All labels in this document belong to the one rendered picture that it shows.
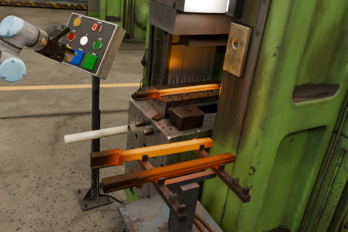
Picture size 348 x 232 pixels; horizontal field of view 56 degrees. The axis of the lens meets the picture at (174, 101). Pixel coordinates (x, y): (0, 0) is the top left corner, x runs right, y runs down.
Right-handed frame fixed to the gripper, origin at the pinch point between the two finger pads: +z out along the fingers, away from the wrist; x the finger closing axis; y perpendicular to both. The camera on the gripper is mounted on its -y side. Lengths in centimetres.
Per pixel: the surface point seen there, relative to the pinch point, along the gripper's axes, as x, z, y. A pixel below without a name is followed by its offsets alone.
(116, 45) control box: 7.2, 16.5, -12.3
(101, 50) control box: 4.2, 11.0, -6.7
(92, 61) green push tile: 2.1, 10.3, 0.3
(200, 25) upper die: 59, -1, -27
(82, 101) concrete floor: -131, 157, 33
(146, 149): 69, -21, 23
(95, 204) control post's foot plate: -3, 68, 83
